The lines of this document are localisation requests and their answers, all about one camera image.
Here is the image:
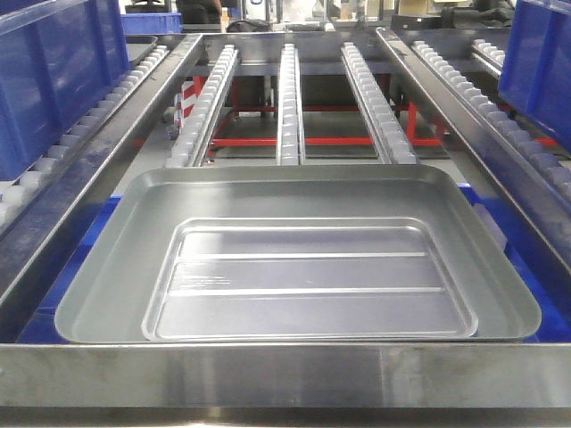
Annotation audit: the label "small ribbed silver tray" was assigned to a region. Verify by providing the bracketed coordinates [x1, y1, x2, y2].
[141, 217, 478, 342]

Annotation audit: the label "large grey metal tray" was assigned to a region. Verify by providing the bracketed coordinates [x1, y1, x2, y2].
[55, 165, 542, 343]

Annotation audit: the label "dark tray at back left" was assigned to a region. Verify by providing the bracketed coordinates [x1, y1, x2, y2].
[125, 35, 158, 68]

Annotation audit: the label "middle roller track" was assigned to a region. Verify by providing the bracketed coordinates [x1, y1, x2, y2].
[276, 44, 305, 166]

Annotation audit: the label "roller track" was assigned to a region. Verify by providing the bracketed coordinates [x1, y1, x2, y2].
[411, 40, 570, 202]
[165, 45, 238, 168]
[0, 45, 169, 233]
[342, 42, 418, 165]
[276, 44, 305, 166]

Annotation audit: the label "left centre roller track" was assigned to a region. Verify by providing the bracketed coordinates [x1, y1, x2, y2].
[165, 45, 238, 168]

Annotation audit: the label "right centre roller track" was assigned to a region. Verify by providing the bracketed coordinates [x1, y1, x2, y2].
[342, 42, 418, 165]

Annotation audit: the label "person in dark clothes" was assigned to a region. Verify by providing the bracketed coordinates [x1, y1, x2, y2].
[176, 0, 222, 24]

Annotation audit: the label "far left roller track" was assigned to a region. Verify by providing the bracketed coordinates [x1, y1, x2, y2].
[0, 45, 169, 233]

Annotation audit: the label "far right roller track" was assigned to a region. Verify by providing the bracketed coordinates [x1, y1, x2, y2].
[411, 40, 570, 202]

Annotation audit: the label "blue bin under trays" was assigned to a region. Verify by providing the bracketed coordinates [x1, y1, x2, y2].
[16, 183, 570, 344]

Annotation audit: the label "blue bin upper left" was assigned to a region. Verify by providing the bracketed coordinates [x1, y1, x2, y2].
[1, 1, 130, 180]

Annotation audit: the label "blue bin upper right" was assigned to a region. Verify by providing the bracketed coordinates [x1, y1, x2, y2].
[499, 1, 570, 149]

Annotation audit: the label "red white striped post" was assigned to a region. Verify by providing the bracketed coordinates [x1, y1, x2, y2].
[174, 77, 204, 128]

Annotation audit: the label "red steel floor frame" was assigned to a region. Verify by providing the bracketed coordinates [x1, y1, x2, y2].
[207, 75, 559, 160]

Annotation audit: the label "steel flow rack frame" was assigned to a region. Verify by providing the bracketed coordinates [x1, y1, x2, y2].
[1, 28, 570, 426]

